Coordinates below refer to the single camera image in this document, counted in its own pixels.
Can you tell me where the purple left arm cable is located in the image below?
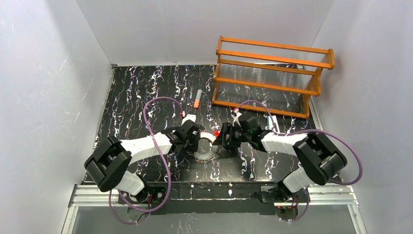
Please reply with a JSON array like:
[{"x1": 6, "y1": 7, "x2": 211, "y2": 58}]
[{"x1": 108, "y1": 96, "x2": 186, "y2": 225}]

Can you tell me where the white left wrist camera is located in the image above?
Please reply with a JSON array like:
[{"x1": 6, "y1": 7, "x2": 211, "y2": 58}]
[{"x1": 181, "y1": 114, "x2": 196, "y2": 126}]

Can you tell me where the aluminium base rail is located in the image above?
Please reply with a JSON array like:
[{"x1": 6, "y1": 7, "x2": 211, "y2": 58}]
[{"x1": 62, "y1": 183, "x2": 366, "y2": 234}]

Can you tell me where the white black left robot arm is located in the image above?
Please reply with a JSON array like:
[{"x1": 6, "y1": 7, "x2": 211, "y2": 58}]
[{"x1": 84, "y1": 121, "x2": 204, "y2": 195}]

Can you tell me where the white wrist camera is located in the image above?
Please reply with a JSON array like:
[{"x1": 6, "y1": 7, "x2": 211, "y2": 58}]
[
  {"x1": 181, "y1": 114, "x2": 196, "y2": 126},
  {"x1": 231, "y1": 108, "x2": 242, "y2": 127}
]

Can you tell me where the grey orange marker pen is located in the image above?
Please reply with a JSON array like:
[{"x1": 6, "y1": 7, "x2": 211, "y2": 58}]
[{"x1": 193, "y1": 89, "x2": 203, "y2": 109}]

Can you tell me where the orange wooden two-tier shelf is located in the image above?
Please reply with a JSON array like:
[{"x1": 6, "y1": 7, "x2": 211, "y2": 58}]
[{"x1": 211, "y1": 36, "x2": 336, "y2": 118}]

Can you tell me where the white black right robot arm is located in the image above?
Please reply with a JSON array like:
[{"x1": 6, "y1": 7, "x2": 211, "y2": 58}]
[{"x1": 212, "y1": 114, "x2": 347, "y2": 198}]

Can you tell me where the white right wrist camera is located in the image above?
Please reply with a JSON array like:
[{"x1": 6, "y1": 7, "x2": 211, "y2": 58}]
[{"x1": 231, "y1": 108, "x2": 242, "y2": 127}]

